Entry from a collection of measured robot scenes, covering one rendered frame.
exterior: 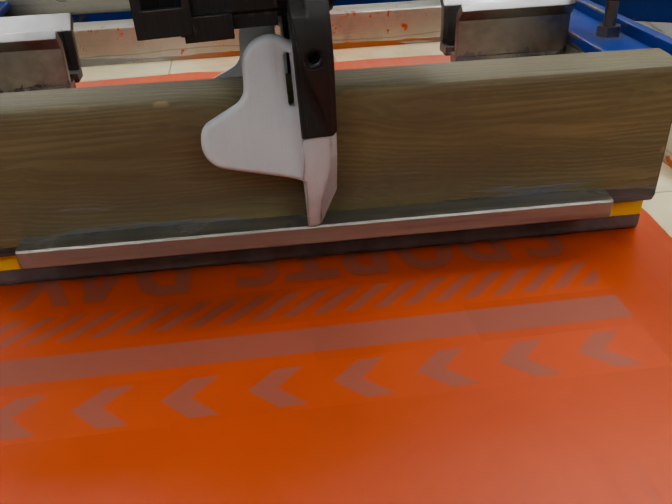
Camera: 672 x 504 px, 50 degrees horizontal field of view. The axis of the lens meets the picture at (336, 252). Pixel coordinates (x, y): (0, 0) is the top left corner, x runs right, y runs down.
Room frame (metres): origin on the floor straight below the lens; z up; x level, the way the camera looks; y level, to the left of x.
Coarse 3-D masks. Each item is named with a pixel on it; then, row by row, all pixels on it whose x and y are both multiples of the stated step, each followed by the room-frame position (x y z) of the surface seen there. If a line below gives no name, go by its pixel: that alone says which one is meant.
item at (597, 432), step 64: (384, 64) 0.70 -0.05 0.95; (640, 256) 0.32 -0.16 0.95; (640, 320) 0.27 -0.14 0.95; (512, 384) 0.23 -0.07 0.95; (576, 384) 0.23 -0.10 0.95; (640, 384) 0.23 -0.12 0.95; (384, 448) 0.20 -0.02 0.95; (448, 448) 0.19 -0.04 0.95; (512, 448) 0.19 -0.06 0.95; (576, 448) 0.19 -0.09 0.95; (640, 448) 0.19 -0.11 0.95
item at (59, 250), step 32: (576, 192) 0.34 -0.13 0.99; (192, 224) 0.32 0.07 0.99; (224, 224) 0.32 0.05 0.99; (256, 224) 0.31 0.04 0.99; (288, 224) 0.31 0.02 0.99; (320, 224) 0.31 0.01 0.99; (352, 224) 0.31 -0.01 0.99; (384, 224) 0.31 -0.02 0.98; (416, 224) 0.32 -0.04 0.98; (448, 224) 0.32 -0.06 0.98; (480, 224) 0.32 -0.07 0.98; (512, 224) 0.32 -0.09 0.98; (32, 256) 0.30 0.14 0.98; (64, 256) 0.30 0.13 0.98; (96, 256) 0.30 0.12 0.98; (128, 256) 0.30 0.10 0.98; (160, 256) 0.30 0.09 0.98
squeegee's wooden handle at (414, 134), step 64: (448, 64) 0.35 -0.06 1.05; (512, 64) 0.34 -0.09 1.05; (576, 64) 0.34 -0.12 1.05; (640, 64) 0.34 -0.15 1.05; (0, 128) 0.31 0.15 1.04; (64, 128) 0.31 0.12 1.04; (128, 128) 0.31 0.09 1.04; (192, 128) 0.32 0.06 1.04; (384, 128) 0.33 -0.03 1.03; (448, 128) 0.33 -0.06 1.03; (512, 128) 0.33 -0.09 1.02; (576, 128) 0.34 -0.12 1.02; (640, 128) 0.34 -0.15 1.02; (0, 192) 0.31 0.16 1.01; (64, 192) 0.31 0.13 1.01; (128, 192) 0.31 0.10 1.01; (192, 192) 0.32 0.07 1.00; (256, 192) 0.32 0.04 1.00; (384, 192) 0.33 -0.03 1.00; (448, 192) 0.33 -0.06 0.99; (512, 192) 0.33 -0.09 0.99; (640, 192) 0.34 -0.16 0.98; (0, 256) 0.31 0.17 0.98
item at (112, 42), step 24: (432, 0) 0.81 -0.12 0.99; (96, 24) 0.76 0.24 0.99; (120, 24) 0.75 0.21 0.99; (336, 24) 0.77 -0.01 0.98; (360, 24) 0.77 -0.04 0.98; (384, 24) 0.77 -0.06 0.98; (408, 24) 0.77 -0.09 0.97; (432, 24) 0.78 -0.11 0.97; (96, 48) 0.74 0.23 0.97; (120, 48) 0.74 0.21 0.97; (144, 48) 0.74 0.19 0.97; (168, 48) 0.75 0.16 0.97; (192, 48) 0.75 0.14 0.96; (216, 48) 0.75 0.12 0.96; (336, 48) 0.77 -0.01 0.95; (576, 48) 0.60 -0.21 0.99
